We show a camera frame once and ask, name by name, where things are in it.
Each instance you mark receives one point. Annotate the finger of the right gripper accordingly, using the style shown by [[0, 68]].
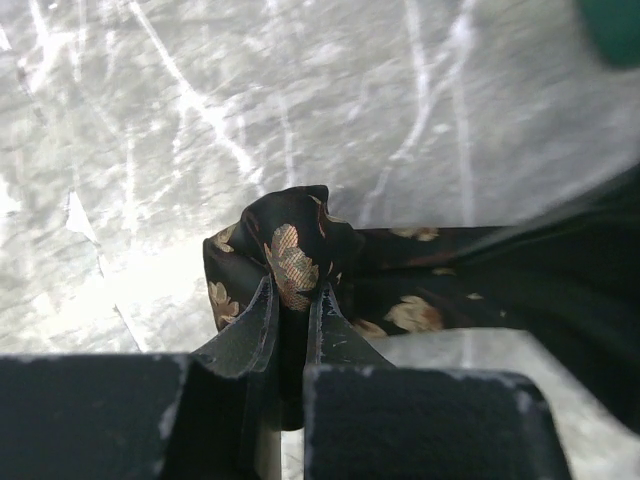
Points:
[[571, 278]]

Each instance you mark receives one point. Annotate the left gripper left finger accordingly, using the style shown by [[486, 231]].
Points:
[[211, 414]]

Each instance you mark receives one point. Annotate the green compartment organizer tray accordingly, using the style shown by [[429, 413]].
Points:
[[613, 28]]

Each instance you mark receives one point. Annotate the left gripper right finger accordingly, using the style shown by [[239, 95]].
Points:
[[367, 419]]

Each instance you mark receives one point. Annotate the dark floral patterned tie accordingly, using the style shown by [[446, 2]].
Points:
[[387, 281]]

